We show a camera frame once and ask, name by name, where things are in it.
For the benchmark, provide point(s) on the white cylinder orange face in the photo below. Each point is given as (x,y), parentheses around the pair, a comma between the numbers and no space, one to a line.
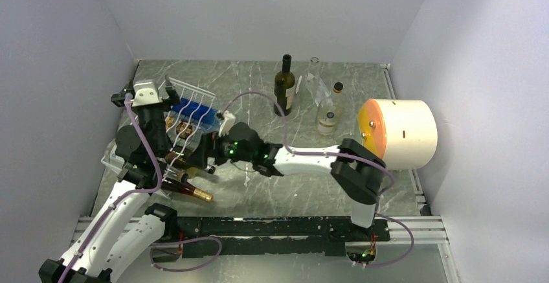
(402,133)

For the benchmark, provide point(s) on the white pink capped pen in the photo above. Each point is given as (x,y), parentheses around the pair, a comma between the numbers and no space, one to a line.
(298,85)

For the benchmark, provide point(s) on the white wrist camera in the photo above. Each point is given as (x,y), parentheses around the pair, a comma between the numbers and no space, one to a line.
(227,120)
(146,93)

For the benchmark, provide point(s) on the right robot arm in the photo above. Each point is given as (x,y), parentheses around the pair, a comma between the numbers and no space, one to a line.
(357,170)

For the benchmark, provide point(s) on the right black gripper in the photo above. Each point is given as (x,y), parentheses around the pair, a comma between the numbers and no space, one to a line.
(209,146)

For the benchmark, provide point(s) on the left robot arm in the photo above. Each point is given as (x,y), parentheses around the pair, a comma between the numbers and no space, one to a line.
(104,251)

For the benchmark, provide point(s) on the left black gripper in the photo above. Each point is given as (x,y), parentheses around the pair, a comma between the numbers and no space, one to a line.
(116,97)

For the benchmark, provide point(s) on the blue clear bottle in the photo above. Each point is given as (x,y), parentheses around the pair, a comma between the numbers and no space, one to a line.
(202,110)

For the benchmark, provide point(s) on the dark green wine bottle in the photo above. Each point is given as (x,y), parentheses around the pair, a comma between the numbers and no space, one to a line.
(284,87)

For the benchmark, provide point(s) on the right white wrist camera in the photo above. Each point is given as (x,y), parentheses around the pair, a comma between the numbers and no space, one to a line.
(227,120)

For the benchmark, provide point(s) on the gold foil wine bottle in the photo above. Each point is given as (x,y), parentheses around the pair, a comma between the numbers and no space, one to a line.
(187,189)

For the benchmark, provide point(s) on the clear amber liquor bottle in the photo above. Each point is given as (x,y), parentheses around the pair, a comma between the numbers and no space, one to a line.
(330,110)

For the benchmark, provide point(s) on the clear bottle white label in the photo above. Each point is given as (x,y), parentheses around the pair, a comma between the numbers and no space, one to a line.
(110,154)

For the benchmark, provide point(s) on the white wire wine rack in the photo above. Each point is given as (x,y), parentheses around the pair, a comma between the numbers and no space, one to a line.
(171,122)

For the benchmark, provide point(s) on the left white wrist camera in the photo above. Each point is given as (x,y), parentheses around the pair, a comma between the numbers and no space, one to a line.
(146,93)

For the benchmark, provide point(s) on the clear glass flask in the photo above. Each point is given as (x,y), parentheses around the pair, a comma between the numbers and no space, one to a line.
(314,66)

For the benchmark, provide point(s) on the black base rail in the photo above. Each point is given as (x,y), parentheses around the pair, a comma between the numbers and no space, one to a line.
(329,235)

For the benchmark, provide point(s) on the aluminium frame rail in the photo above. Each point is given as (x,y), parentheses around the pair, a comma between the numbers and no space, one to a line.
(408,231)

